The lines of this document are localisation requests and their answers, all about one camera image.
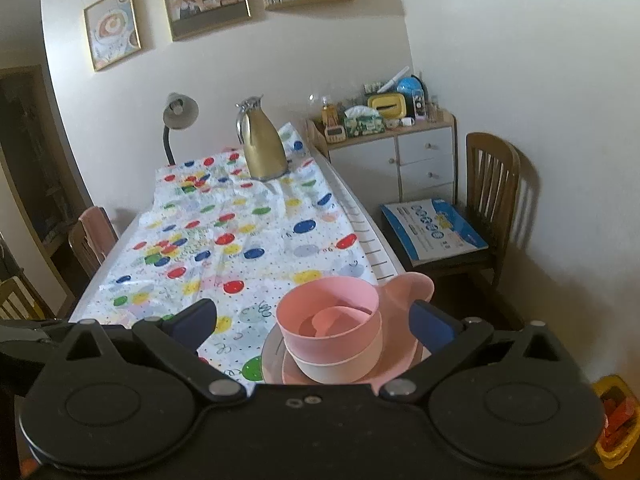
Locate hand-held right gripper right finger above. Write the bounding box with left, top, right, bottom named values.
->
left=378, top=299, right=566, bottom=402

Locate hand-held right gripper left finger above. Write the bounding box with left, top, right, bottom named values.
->
left=62, top=299, right=248, bottom=402

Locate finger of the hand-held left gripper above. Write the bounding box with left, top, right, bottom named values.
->
left=0, top=317, right=76, bottom=361

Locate pink mouse-shaped plate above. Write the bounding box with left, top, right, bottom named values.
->
left=262, top=272, right=435, bottom=386

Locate large white plate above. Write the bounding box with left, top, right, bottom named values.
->
left=260, top=327, right=291, bottom=386

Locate pink heart-shaped dish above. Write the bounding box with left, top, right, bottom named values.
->
left=312, top=305, right=373, bottom=338

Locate cream round bowl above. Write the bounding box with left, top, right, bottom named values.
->
left=290, top=330, right=383, bottom=383

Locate pink round bowl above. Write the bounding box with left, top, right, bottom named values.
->
left=276, top=276, right=383, bottom=363

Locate wooden chair with black seat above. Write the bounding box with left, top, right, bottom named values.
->
left=0, top=277, right=46, bottom=321

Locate blue and white flat box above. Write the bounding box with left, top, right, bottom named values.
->
left=380, top=197, right=489, bottom=267

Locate wooden chair with towel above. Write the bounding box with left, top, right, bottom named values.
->
left=68, top=210, right=119, bottom=281

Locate balloon-printed tablecloth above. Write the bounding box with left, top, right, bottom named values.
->
left=100, top=122, right=396, bottom=391

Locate pink towel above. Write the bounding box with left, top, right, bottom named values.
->
left=78, top=206, right=119, bottom=256

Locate wooden chair with blue box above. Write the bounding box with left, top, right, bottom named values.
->
left=382, top=132, right=521, bottom=286

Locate white drawer cabinet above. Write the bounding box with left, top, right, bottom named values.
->
left=306, top=112, right=457, bottom=211

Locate dark wooden bookshelf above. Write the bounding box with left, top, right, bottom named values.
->
left=0, top=67, right=76, bottom=261

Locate gold thermos jug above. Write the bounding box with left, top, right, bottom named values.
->
left=236, top=95, right=289, bottom=182

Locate green tissue box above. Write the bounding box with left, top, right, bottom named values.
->
left=344, top=107, right=385, bottom=138

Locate grey gooseneck desk lamp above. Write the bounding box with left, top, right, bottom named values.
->
left=161, top=92, right=199, bottom=166

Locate cardboard box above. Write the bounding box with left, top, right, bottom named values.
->
left=306, top=119, right=330, bottom=158

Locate yellow box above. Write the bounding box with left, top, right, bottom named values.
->
left=367, top=92, right=406, bottom=120

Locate yellow bin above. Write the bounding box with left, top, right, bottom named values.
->
left=592, top=375, right=640, bottom=471

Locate blue globe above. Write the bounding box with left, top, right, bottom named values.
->
left=397, top=76, right=425, bottom=106

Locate white tube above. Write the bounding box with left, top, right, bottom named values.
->
left=380, top=66, right=412, bottom=93

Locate small framed picture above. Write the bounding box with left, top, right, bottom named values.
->
left=83, top=0, right=142, bottom=72

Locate large framed picture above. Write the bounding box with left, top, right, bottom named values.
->
left=158, top=0, right=252, bottom=42

